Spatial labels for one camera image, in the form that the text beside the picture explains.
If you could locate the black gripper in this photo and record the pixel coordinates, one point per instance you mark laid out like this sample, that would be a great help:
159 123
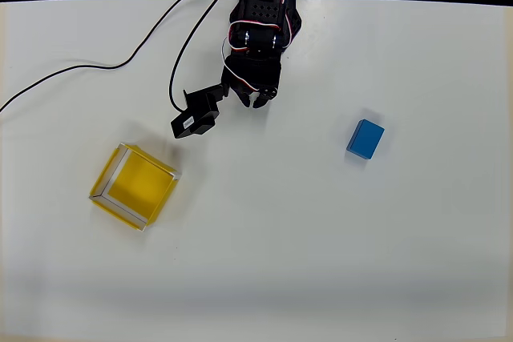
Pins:
249 86

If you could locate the blue cube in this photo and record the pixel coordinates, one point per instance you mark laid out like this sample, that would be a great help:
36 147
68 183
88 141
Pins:
365 139

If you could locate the yellow open box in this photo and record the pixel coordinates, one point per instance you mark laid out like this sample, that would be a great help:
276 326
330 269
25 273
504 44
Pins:
136 186

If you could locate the black camera with mount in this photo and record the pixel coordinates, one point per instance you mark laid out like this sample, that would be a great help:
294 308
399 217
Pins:
198 117

